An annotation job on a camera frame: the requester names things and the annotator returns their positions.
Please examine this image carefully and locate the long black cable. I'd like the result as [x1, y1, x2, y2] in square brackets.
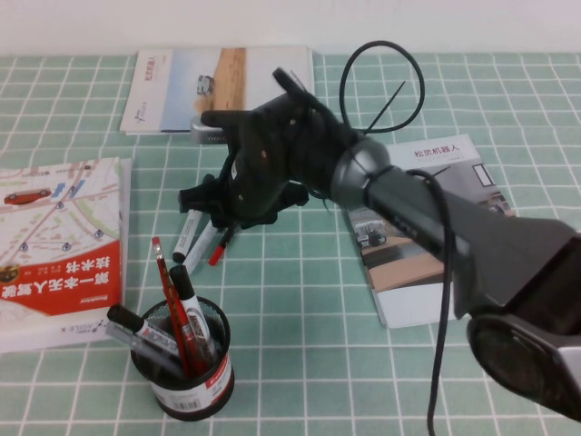
[405, 167, 458, 436]

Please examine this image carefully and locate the black mesh pen holder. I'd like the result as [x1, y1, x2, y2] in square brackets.
[130, 297, 236, 422]

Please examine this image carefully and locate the robot classroom photo brochure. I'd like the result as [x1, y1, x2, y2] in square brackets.
[339, 134, 521, 329]

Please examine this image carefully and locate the red map cover book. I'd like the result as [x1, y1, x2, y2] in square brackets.
[0, 157, 133, 354]

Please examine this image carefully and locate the black cap red label marker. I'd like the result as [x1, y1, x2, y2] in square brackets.
[167, 265, 219, 364]
[106, 303, 182, 360]

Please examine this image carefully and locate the desert car photo brochure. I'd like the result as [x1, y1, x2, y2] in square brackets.
[119, 46, 318, 136]

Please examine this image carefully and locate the green checkered tablecloth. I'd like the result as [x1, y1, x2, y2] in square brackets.
[0, 53, 581, 436]

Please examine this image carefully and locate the thin red pen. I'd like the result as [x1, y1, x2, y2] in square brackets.
[150, 235, 192, 378]

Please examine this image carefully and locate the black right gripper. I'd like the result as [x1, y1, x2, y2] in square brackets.
[179, 97, 315, 233]

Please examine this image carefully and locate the red and black pen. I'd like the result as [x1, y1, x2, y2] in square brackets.
[207, 226, 237, 267]

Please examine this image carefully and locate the black zip tie loop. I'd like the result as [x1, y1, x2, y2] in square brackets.
[340, 40, 428, 137]

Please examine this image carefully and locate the all white marker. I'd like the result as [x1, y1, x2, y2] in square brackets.
[183, 222, 218, 276]

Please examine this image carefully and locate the red transparent gel pen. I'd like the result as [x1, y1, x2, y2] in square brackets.
[174, 312, 205, 376]

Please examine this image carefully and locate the black cap white marker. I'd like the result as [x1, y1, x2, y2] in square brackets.
[172, 209, 203, 264]

